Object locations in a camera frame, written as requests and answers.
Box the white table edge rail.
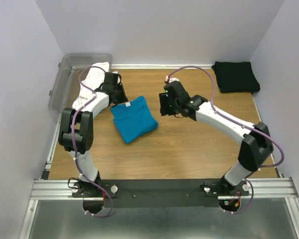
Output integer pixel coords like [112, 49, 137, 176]
[111, 64, 214, 70]

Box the blue t shirt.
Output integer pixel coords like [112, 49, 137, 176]
[111, 96, 158, 144]

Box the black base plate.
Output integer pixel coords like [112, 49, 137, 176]
[70, 179, 250, 208]

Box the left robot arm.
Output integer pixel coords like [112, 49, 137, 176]
[58, 71, 128, 197]

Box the white t shirt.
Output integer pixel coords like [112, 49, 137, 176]
[72, 62, 110, 110]

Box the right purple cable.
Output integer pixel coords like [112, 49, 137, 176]
[165, 65, 286, 215]

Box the aluminium frame rail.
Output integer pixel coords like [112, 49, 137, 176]
[30, 178, 299, 200]

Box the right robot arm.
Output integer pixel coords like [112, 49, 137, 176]
[159, 80, 273, 195]

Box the folded black t shirt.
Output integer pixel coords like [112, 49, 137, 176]
[212, 61, 260, 93]

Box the clear plastic bin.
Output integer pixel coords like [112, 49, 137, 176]
[48, 53, 113, 113]

